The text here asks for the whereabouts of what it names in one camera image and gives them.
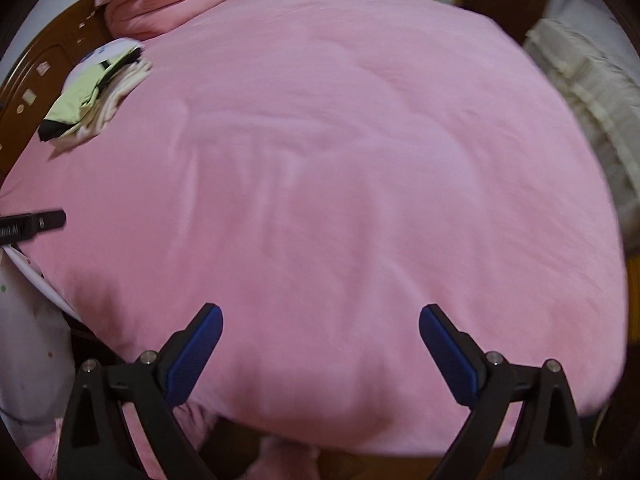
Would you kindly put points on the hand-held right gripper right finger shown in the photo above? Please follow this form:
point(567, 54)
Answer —
point(447, 355)

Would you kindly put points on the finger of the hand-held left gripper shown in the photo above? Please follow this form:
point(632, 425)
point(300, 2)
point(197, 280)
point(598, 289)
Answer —
point(35, 224)

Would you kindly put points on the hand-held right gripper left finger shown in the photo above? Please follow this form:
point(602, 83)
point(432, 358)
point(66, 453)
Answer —
point(195, 355)

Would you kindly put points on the light green and black jacket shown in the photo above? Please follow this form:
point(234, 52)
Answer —
point(70, 105)

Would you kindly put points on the folded cream clothes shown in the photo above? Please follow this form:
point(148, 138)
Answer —
point(120, 85)

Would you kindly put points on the person's white dotted clothing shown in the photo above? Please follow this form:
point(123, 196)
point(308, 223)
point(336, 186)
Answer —
point(25, 350)

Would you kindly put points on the brown wooden headboard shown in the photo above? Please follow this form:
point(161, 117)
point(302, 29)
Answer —
point(50, 60)

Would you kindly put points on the pink cloth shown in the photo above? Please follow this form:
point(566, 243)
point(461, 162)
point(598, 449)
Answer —
point(42, 452)

